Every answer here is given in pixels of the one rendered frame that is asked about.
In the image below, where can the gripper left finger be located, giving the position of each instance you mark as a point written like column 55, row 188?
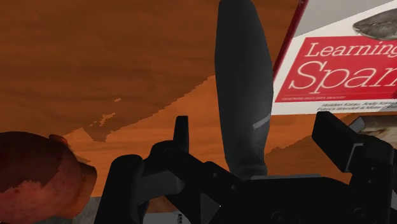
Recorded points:
column 161, row 173

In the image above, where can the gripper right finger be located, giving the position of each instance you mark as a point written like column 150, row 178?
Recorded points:
column 372, row 167

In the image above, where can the beige flat book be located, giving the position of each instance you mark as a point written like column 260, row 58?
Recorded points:
column 380, row 127

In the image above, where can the red and white book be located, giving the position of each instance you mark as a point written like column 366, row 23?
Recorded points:
column 335, row 68

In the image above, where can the black elongated rounded object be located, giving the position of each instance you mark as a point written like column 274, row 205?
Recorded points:
column 243, row 77

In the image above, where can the red apple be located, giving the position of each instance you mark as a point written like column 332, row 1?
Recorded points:
column 34, row 180

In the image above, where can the brown wooden table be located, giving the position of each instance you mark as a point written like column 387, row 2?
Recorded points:
column 93, row 56

